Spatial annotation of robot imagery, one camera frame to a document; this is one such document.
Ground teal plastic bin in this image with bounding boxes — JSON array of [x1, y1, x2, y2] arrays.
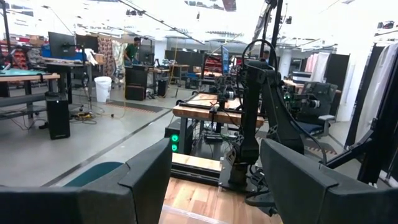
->
[[63, 161, 125, 188]]

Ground black computer monitor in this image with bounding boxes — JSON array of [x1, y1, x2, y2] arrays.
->
[[76, 33, 100, 54], [47, 30, 77, 60]]

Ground blue lit monitor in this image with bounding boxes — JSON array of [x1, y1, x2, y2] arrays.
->
[[221, 45, 230, 75]]

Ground black panel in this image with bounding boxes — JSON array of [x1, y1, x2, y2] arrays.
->
[[323, 53, 351, 118]]

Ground wooden desk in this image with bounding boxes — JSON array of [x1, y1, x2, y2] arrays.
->
[[0, 68, 62, 121]]

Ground white hanging cloth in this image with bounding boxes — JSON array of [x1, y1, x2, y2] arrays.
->
[[304, 52, 326, 83]]

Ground patterned curtain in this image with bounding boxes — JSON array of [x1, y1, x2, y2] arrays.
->
[[98, 37, 125, 77]]

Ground wooden workbench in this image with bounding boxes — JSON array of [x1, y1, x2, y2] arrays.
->
[[172, 92, 265, 155]]

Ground black metal stand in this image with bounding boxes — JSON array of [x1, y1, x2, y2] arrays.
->
[[320, 46, 398, 187]]

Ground black office chair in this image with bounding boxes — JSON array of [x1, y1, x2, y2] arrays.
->
[[294, 81, 339, 138]]

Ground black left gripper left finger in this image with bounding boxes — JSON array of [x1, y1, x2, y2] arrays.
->
[[0, 138, 174, 224]]

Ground tangled cables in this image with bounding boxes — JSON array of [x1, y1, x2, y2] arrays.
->
[[70, 110, 99, 125]]

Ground large clear plastic bin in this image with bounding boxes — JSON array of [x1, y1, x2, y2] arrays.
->
[[158, 203, 233, 224]]

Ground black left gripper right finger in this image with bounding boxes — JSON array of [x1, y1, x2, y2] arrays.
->
[[259, 138, 398, 224]]

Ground white trash bin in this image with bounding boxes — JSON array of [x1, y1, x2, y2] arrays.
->
[[93, 76, 113, 103]]

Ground computer tower with green lights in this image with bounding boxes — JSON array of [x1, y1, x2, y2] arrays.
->
[[164, 118, 194, 156]]

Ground black computer tower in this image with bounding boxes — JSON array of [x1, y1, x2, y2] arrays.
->
[[45, 92, 71, 141]]

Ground black vertical pole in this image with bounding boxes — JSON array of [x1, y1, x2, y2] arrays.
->
[[260, 0, 284, 68]]

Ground black cabinet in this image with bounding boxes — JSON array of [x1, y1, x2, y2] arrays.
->
[[124, 65, 149, 101]]

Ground red storage bin shelf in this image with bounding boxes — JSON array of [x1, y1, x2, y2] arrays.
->
[[0, 40, 29, 71]]

